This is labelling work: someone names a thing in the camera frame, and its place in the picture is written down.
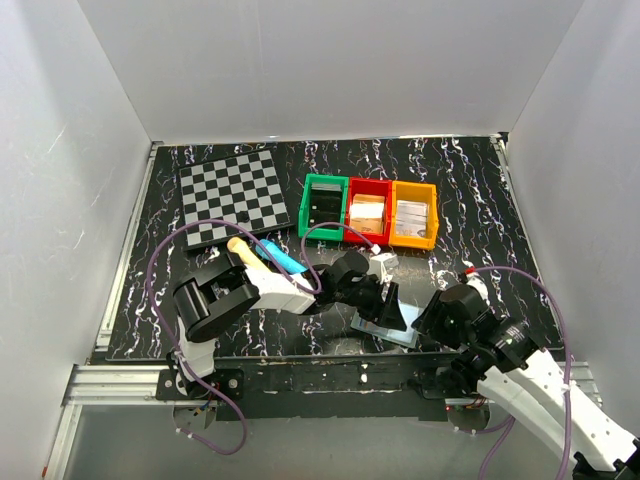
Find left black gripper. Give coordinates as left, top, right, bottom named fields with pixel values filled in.
left=334, top=276, right=406, bottom=333

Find light blue credit cards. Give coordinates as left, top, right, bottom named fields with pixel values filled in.
left=393, top=303, right=422, bottom=348

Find grey-green card holder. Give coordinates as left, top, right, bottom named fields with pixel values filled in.
left=350, top=302, right=422, bottom=348

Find silver grey credit card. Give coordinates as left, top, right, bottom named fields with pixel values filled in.
left=396, top=200, right=429, bottom=218

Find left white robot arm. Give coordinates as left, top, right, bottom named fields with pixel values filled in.
left=172, top=250, right=409, bottom=400

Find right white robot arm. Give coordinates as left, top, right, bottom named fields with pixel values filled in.
left=412, top=281, right=639, bottom=479

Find white cards in orange bin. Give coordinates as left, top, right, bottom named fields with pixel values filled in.
left=394, top=213, right=429, bottom=238

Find brown cards in red bin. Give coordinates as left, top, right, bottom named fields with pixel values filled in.
left=349, top=194, right=385, bottom=234

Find black cards in green bin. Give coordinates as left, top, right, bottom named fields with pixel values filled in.
left=309, top=183, right=343, bottom=226

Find green plastic bin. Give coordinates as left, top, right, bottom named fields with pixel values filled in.
left=298, top=174, right=349, bottom=238

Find blue plastic marker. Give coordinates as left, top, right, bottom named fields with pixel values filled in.
left=256, top=239, right=308, bottom=275

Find red plastic bin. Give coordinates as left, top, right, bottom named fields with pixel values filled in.
left=345, top=177, right=392, bottom=246

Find orange plastic bin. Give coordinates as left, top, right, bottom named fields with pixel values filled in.
left=389, top=181, right=439, bottom=250

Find black front base bar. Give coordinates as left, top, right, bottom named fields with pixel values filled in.
left=156, top=352, right=488, bottom=421

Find black grey chessboard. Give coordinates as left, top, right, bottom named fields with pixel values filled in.
left=179, top=149, right=294, bottom=251

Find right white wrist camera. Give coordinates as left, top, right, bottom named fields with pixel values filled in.
left=461, top=270, right=489, bottom=303

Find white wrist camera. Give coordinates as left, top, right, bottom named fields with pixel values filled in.
left=461, top=270, right=489, bottom=303
left=368, top=252, right=399, bottom=283

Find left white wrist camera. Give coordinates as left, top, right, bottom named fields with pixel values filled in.
left=368, top=252, right=399, bottom=283

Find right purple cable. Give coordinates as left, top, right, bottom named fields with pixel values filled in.
left=464, top=266, right=574, bottom=480

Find purple cable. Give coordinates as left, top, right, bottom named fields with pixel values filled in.
left=464, top=266, right=574, bottom=480
left=147, top=219, right=381, bottom=455

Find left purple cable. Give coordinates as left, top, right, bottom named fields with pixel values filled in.
left=147, top=219, right=381, bottom=455

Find cream wooden handle tool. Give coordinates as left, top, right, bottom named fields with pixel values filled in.
left=227, top=237, right=270, bottom=272

